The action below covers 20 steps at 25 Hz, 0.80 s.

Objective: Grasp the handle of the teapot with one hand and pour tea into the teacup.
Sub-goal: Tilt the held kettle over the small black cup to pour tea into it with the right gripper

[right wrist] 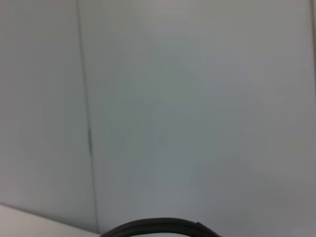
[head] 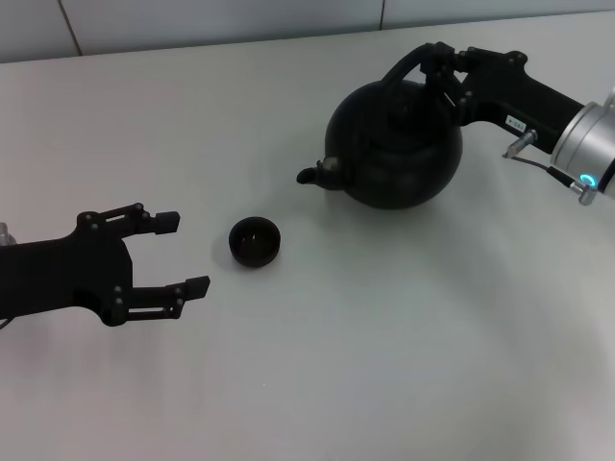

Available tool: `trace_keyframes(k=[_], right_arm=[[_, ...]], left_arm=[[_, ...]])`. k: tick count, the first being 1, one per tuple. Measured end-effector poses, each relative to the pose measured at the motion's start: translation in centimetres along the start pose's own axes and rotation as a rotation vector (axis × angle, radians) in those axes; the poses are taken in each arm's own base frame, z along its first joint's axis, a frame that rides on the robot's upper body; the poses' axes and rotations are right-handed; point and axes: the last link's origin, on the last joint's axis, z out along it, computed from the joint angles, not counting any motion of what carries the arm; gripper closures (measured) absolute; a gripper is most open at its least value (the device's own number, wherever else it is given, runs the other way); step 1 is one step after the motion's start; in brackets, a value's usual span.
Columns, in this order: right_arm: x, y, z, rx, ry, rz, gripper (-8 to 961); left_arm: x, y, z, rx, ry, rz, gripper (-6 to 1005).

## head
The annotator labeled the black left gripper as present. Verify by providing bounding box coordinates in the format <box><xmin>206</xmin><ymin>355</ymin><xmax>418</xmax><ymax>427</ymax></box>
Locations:
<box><xmin>0</xmin><ymin>202</ymin><xmax>211</xmax><ymax>328</ymax></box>

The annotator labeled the small dark teacup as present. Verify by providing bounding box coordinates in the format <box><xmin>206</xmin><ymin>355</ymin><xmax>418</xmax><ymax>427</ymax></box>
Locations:
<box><xmin>228</xmin><ymin>216</ymin><xmax>283</xmax><ymax>269</ymax></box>

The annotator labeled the black round teapot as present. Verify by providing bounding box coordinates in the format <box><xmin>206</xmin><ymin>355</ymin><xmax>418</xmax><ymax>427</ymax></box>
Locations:
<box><xmin>296</xmin><ymin>43</ymin><xmax>465</xmax><ymax>211</ymax></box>

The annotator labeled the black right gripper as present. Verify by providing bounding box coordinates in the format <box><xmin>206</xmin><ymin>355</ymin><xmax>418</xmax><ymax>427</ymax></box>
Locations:
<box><xmin>417</xmin><ymin>41</ymin><xmax>585</xmax><ymax>156</ymax></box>

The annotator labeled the right gripper cable with plugs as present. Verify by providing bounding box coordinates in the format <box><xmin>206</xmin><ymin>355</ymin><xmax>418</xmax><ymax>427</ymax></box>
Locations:
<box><xmin>501</xmin><ymin>128</ymin><xmax>600</xmax><ymax>206</ymax></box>

